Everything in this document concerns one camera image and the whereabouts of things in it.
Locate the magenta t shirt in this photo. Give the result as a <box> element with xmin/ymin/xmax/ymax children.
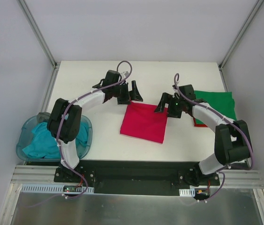
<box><xmin>120</xmin><ymin>102</ymin><xmax>167</xmax><ymax>144</ymax></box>

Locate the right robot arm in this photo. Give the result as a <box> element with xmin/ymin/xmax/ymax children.
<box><xmin>154</xmin><ymin>85</ymin><xmax>253</xmax><ymax>185</ymax></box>

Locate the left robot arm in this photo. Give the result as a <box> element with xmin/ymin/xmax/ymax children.
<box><xmin>47</xmin><ymin>70</ymin><xmax>143</xmax><ymax>182</ymax></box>

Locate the folded red t shirt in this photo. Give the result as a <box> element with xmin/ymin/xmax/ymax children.
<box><xmin>193</xmin><ymin>118</ymin><xmax>207</xmax><ymax>128</ymax></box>

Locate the folded green t shirt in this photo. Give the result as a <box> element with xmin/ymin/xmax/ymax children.
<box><xmin>195</xmin><ymin>90</ymin><xmax>236</xmax><ymax>120</ymax></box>

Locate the grey cloth in basket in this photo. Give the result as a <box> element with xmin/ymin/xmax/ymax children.
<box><xmin>36</xmin><ymin>112</ymin><xmax>51</xmax><ymax>123</ymax></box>

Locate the teal t shirt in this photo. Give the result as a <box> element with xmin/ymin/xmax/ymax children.
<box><xmin>23</xmin><ymin>122</ymin><xmax>89</xmax><ymax>159</ymax></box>

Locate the translucent blue plastic basket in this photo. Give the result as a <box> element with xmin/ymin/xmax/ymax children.
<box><xmin>16</xmin><ymin>116</ymin><xmax>92</xmax><ymax>162</ymax></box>

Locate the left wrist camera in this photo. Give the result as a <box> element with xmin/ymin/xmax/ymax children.
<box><xmin>120</xmin><ymin>71</ymin><xmax>129</xmax><ymax>79</ymax></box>

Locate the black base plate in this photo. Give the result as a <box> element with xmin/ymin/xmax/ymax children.
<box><xmin>53</xmin><ymin>160</ymin><xmax>224</xmax><ymax>196</ymax></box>

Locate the right white cable duct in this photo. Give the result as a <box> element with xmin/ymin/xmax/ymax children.
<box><xmin>179</xmin><ymin>188</ymin><xmax>196</xmax><ymax>197</ymax></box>

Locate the white cable duct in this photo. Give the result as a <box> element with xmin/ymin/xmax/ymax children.
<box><xmin>179</xmin><ymin>188</ymin><xmax>196</xmax><ymax>197</ymax></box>
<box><xmin>21</xmin><ymin>184</ymin><xmax>94</xmax><ymax>195</ymax></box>

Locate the left aluminium frame post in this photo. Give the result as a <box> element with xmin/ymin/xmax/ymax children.
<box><xmin>16</xmin><ymin>0</ymin><xmax>58</xmax><ymax>69</ymax></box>

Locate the aluminium frame post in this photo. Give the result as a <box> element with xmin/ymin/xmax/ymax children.
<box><xmin>219</xmin><ymin>0</ymin><xmax>264</xmax><ymax>71</ymax></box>
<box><xmin>16</xmin><ymin>0</ymin><xmax>58</xmax><ymax>69</ymax></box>

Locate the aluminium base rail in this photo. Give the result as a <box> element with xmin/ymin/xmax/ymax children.
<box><xmin>11</xmin><ymin>165</ymin><xmax>264</xmax><ymax>189</ymax></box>

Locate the right aluminium frame post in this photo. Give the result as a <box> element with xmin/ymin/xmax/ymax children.
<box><xmin>219</xmin><ymin>0</ymin><xmax>264</xmax><ymax>71</ymax></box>

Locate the left white cable duct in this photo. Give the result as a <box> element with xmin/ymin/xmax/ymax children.
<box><xmin>21</xmin><ymin>184</ymin><xmax>94</xmax><ymax>195</ymax></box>

